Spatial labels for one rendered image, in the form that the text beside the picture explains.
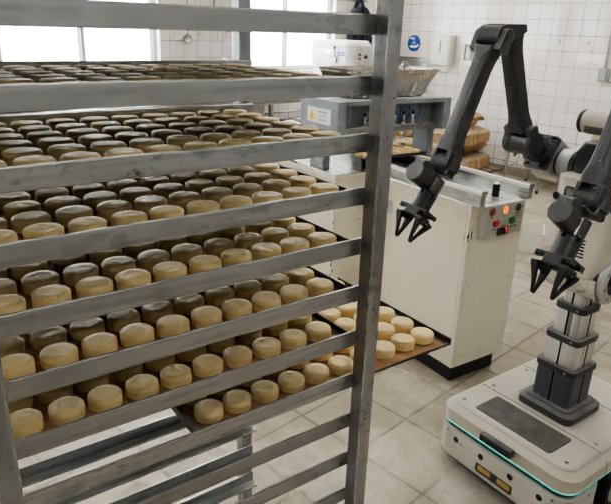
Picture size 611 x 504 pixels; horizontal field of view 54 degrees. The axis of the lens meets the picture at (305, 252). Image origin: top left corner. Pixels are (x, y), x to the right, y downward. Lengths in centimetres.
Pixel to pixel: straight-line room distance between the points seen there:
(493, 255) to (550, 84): 445
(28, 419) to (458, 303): 204
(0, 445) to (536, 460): 165
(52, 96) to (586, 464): 185
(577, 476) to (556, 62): 540
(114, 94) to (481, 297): 220
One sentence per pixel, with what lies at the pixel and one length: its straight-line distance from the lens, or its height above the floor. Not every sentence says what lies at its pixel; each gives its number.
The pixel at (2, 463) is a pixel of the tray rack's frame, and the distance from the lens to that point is 88.
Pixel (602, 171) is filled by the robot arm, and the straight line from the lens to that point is 155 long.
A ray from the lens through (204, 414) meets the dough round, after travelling 106.
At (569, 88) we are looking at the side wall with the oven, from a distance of 694.
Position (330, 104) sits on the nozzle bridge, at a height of 116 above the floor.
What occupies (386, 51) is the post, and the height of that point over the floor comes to 146.
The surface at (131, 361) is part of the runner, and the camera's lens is 90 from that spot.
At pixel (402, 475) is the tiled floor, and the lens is 233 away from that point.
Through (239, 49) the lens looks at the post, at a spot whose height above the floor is 145.
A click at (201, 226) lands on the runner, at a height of 123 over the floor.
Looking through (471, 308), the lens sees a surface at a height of 37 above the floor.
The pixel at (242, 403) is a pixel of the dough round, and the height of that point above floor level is 88.
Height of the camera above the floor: 149
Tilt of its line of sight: 20 degrees down
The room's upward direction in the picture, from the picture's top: 2 degrees clockwise
